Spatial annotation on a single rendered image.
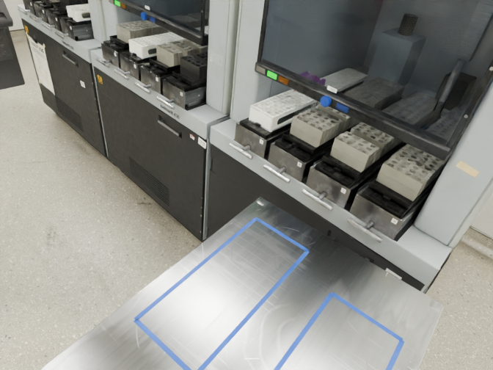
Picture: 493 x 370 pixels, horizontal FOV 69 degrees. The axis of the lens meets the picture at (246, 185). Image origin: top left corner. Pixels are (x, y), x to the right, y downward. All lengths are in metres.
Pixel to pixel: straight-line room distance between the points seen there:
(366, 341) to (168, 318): 0.34
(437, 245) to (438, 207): 0.11
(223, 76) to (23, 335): 1.23
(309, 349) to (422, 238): 0.52
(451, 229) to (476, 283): 1.17
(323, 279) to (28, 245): 1.54
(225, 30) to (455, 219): 0.88
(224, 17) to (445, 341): 1.57
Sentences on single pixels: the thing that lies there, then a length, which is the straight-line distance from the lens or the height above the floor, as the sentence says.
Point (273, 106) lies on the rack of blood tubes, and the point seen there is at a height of 0.86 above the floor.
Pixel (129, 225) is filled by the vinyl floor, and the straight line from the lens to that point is 1.98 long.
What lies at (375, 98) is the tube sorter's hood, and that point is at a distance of 0.98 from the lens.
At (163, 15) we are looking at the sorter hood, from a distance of 1.52.
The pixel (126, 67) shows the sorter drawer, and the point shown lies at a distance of 1.70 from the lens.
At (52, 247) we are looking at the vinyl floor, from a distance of 1.97.
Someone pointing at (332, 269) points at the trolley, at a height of 0.82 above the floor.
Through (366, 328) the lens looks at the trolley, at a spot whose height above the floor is 0.82.
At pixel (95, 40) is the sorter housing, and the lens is 2.11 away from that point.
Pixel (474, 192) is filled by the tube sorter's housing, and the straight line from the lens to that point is 0.99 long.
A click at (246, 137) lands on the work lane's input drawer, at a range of 1.19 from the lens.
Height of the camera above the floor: 1.40
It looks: 39 degrees down
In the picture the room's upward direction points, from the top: 8 degrees clockwise
